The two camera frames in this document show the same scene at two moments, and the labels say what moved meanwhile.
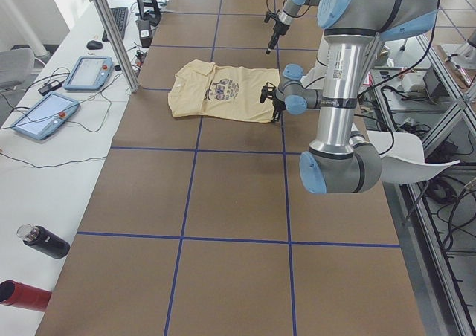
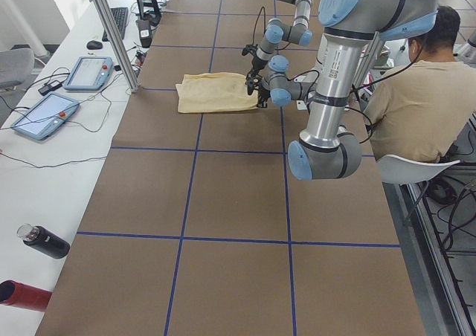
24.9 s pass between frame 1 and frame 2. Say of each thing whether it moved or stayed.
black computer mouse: stayed
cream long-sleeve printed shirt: moved
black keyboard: stayed
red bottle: stayed
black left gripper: moved
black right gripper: moved
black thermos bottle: stayed
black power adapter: stayed
